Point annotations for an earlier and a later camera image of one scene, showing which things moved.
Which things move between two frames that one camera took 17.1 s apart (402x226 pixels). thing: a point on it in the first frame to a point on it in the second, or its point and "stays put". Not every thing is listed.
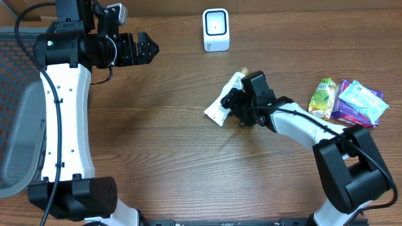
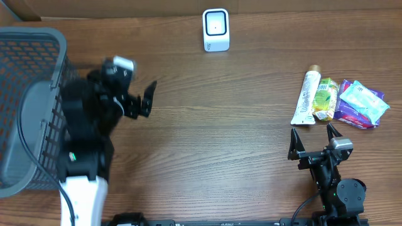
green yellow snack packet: x=323 y=99 stays put
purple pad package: x=343 y=111 stays put
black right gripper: x=234 y=100 to x=297 y=149
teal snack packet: x=365 y=100 stays put
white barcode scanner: x=216 y=29 stays put
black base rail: x=244 y=222 stays put
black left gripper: x=132 y=49 to x=134 y=105
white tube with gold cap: x=215 y=110 to x=304 y=111
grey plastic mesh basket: x=22 y=117 stays put
